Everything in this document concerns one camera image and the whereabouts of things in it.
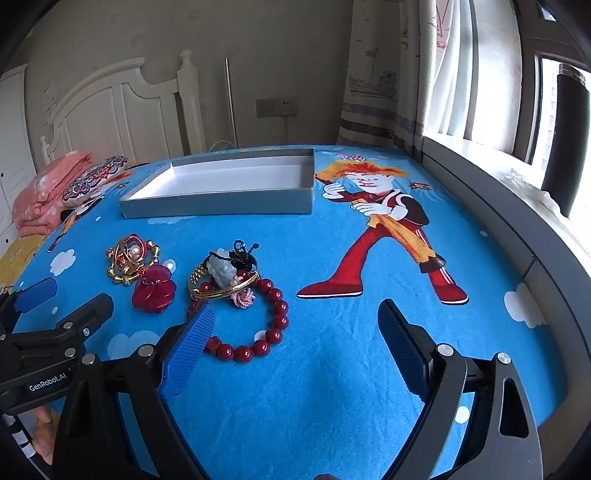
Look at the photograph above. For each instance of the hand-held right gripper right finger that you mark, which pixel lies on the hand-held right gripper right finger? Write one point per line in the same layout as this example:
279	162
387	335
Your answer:
401	350

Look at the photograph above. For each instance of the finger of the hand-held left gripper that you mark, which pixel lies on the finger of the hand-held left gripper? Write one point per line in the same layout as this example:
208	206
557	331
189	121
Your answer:
37	293
87	316

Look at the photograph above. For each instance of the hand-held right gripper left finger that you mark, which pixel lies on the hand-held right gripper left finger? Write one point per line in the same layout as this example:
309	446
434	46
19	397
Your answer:
189	353

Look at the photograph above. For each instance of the gold bangle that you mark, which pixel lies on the gold bangle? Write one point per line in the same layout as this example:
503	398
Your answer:
207	290

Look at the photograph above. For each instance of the thin gold bangles with pearl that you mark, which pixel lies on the thin gold bangles with pearl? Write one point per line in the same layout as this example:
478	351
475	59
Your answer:
135	251

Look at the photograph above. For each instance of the pearl earring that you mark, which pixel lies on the pearl earring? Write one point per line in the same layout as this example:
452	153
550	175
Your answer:
170	265

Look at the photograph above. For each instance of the grey shallow cardboard box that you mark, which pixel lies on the grey shallow cardboard box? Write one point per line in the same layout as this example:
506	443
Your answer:
221	205

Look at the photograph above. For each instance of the person's left hand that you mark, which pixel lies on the person's left hand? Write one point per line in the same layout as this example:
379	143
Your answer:
46	431

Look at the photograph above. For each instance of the yellow sheet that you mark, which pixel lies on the yellow sheet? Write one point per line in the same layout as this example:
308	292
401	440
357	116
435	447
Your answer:
18	258

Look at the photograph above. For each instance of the blue cartoon bedsheet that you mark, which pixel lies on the blue cartoon bedsheet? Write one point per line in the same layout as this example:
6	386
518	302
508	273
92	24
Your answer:
323	369

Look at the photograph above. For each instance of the pink folded blanket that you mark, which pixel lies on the pink folded blanket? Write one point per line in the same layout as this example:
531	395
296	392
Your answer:
41	189

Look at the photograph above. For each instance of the patterned round pillow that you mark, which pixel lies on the patterned round pillow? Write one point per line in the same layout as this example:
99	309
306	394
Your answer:
92	180

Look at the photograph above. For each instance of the white wardrobe door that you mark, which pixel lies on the white wardrobe door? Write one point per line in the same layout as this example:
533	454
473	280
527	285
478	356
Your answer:
11	138

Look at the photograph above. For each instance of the white wooden headboard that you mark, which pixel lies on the white wooden headboard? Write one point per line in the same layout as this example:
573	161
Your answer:
115	115

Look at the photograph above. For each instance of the white lace cloth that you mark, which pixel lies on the white lace cloth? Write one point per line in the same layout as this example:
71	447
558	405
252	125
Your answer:
531	189

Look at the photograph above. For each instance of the metal rod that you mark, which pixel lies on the metal rod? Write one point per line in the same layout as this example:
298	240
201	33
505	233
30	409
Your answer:
229	101

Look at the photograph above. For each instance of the black cylinder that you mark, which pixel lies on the black cylinder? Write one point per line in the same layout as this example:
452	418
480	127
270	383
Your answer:
563	138

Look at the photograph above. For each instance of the ship print curtain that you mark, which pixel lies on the ship print curtain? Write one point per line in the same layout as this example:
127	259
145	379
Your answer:
374	69

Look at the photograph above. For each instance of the white sheer curtain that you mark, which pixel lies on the white sheer curtain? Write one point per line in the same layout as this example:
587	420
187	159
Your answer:
457	69

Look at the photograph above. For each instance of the wall socket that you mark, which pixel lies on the wall socket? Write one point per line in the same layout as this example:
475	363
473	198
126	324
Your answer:
277	106

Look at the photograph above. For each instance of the dark window frame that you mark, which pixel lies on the dark window frame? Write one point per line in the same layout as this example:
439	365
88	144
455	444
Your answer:
526	92

